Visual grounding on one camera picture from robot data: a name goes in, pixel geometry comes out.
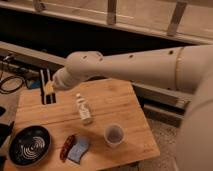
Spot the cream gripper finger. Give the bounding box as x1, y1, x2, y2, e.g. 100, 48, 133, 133
44, 81, 54, 95

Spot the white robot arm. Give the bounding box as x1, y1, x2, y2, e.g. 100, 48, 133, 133
45, 45, 213, 171

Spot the blue box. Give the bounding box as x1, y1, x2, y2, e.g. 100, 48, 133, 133
29, 79, 41, 89

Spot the small white bottle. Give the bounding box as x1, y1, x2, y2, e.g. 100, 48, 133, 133
76, 93, 93, 125

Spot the black patterned plate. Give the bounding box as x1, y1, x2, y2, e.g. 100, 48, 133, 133
9, 126, 51, 167

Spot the wooden board table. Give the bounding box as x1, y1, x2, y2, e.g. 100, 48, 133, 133
4, 79, 160, 171

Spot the blue sponge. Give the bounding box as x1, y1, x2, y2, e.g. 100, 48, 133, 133
68, 137, 90, 164

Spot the black coiled cable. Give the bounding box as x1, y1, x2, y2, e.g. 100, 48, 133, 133
0, 74, 27, 95

